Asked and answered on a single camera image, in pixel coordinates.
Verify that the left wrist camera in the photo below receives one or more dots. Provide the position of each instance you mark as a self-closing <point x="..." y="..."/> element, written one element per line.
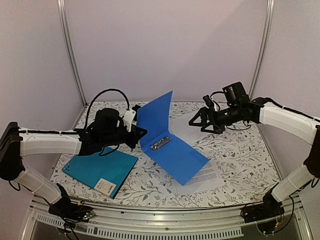
<point x="130" y="116"/>

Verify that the blue ring binder folder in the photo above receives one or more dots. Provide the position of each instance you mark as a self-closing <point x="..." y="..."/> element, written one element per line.
<point x="180" y="160"/>

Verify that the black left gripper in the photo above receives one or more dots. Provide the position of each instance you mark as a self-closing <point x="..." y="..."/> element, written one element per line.
<point x="136" y="136"/>

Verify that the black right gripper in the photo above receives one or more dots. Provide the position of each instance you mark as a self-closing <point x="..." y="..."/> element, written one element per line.
<point x="204" y="112"/>

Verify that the floral table cloth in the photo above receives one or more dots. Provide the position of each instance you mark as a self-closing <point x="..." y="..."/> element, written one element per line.
<point x="241" y="157"/>

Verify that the right arm base board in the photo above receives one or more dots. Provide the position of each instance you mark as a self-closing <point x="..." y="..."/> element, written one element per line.
<point x="253" y="212"/>

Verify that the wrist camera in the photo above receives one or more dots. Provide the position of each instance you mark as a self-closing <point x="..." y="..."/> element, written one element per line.
<point x="130" y="116"/>
<point x="211" y="103"/>

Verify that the right aluminium frame post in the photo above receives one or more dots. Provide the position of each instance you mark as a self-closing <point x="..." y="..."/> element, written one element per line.
<point x="270" y="5"/>

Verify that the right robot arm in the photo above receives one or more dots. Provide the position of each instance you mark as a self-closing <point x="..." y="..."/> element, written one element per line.
<point x="264" y="110"/>

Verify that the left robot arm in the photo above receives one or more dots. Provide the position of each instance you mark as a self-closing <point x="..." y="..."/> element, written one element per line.
<point x="17" y="142"/>

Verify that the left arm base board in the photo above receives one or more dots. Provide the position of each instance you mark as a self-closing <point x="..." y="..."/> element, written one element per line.
<point x="75" y="212"/>

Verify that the aluminium front rail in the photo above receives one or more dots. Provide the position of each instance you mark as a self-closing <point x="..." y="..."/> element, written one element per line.
<point x="124" y="222"/>

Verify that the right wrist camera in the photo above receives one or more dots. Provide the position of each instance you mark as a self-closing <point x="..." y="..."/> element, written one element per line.
<point x="211" y="103"/>

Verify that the aluminium frame post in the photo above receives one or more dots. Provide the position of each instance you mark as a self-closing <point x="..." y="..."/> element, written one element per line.
<point x="61" y="6"/>
<point x="270" y="5"/>

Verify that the teal box with label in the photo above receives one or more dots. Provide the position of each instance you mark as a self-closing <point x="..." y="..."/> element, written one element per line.
<point x="103" y="172"/>

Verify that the printed paper sheet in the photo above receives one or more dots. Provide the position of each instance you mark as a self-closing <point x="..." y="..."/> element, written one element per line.
<point x="208" y="175"/>
<point x="181" y="129"/>

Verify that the left aluminium frame post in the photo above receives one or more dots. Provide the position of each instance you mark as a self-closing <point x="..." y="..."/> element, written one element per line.
<point x="61" y="6"/>

